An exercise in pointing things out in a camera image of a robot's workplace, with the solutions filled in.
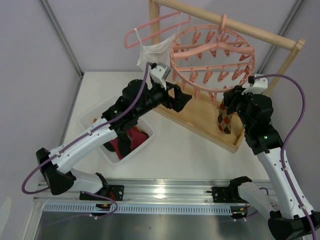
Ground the beige argyle sock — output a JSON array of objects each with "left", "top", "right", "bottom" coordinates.
[{"left": 217, "top": 101, "right": 234, "bottom": 135}]

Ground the pink round clip hanger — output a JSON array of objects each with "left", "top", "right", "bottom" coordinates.
[{"left": 170, "top": 14, "right": 256, "bottom": 102}]

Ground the white plastic basket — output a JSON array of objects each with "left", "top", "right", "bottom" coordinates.
[{"left": 79, "top": 95, "right": 155, "bottom": 166}]

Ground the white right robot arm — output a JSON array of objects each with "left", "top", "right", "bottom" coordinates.
[{"left": 223, "top": 86, "right": 320, "bottom": 240}]

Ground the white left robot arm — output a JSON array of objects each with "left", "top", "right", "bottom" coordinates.
[{"left": 36, "top": 79, "right": 192, "bottom": 196}]

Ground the pink clothes hanger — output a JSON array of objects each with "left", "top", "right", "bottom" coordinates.
[{"left": 124, "top": 11, "right": 192, "bottom": 49}]

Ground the wooden clothes rack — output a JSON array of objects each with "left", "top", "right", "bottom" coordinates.
[{"left": 149, "top": 0, "right": 306, "bottom": 153}]

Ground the white camisole top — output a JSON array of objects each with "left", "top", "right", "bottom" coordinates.
[{"left": 134, "top": 13, "right": 182, "bottom": 72}]

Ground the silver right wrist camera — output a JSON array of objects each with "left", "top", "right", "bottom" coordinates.
[{"left": 241, "top": 74, "right": 268, "bottom": 95}]

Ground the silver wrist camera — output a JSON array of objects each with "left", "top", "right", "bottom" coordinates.
[
  {"left": 149, "top": 62, "right": 172, "bottom": 90},
  {"left": 241, "top": 74, "right": 268, "bottom": 95}
]

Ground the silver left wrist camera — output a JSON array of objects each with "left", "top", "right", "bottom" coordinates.
[{"left": 149, "top": 62, "right": 172, "bottom": 90}]

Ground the aluminium mounting rail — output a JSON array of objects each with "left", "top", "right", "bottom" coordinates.
[{"left": 33, "top": 177, "right": 286, "bottom": 204}]

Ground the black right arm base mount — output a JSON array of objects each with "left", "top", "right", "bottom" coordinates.
[{"left": 211, "top": 186, "right": 243, "bottom": 203}]

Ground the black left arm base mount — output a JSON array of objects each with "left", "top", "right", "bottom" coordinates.
[{"left": 79, "top": 185, "right": 125, "bottom": 201}]

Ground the white slotted cable duct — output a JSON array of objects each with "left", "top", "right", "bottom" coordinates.
[{"left": 43, "top": 202, "right": 248, "bottom": 216}]

